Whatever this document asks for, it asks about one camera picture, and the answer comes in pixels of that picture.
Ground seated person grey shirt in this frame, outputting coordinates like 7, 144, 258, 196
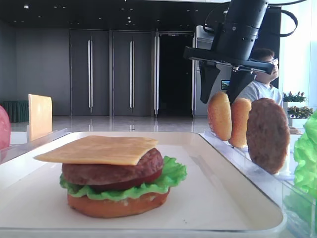
238, 48, 283, 107

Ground bottom bun on tray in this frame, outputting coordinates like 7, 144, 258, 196
67, 189, 170, 218

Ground clear acrylic right food rack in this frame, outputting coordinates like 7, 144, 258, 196
201, 130, 317, 238

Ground green lettuce in rack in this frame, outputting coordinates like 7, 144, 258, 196
284, 115, 317, 224

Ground clear acrylic left food rack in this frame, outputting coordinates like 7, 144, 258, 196
0, 128, 70, 164

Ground sesame bun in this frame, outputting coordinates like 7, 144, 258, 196
208, 92, 232, 141
229, 98, 251, 148

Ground brown meat patty in rack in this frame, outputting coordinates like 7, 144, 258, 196
246, 98, 290, 174

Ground white rectangular tray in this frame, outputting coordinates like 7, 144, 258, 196
0, 132, 287, 238

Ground orange cheese slice in rack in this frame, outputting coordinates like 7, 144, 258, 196
28, 94, 53, 141

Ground green draped table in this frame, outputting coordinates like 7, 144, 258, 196
1, 101, 29, 123

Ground potted flowering plants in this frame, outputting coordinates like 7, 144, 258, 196
283, 91, 313, 119

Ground meat patty on burger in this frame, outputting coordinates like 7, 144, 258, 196
62, 148, 164, 185

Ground cheese slice on burger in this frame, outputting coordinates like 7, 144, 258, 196
34, 136, 158, 166

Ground tomato slice on burger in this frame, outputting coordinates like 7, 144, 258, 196
90, 169, 162, 192

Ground red tomato slice in rack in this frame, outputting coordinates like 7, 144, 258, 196
0, 106, 11, 150

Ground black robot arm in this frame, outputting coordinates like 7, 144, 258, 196
184, 0, 274, 104

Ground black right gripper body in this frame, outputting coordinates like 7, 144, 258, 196
184, 22, 272, 74

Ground black right gripper finger screen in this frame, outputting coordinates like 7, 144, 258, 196
227, 70, 256, 104
199, 61, 220, 104

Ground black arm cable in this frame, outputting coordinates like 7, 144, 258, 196
203, 0, 309, 38

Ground dark double doors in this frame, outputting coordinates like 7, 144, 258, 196
69, 30, 154, 117

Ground lettuce leaf on burger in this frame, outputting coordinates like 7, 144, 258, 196
59, 156, 187, 201

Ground clear acrylic food rack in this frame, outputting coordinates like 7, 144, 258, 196
0, 128, 70, 164
201, 130, 317, 238

